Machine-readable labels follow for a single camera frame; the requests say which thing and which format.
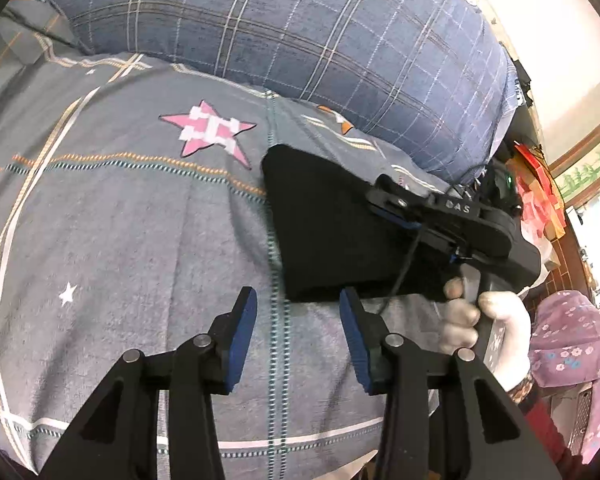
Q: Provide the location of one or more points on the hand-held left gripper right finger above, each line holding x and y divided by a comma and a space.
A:
353, 341

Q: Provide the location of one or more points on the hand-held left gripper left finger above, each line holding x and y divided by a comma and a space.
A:
241, 341

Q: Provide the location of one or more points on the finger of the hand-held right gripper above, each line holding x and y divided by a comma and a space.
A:
432, 239
397, 199

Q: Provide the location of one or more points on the black pants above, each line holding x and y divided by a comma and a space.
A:
325, 220

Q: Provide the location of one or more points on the person's right forearm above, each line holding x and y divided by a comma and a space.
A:
540, 420

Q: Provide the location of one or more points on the person's right hand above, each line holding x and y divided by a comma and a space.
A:
510, 340

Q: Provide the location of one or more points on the red and orange packets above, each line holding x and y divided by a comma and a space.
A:
540, 195

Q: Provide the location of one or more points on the purple floral cloth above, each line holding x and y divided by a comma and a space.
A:
575, 340

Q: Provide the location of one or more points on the grey star print bed sheet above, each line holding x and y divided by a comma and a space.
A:
120, 220

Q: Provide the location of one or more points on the blue plaid pillow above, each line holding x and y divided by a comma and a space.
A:
290, 35

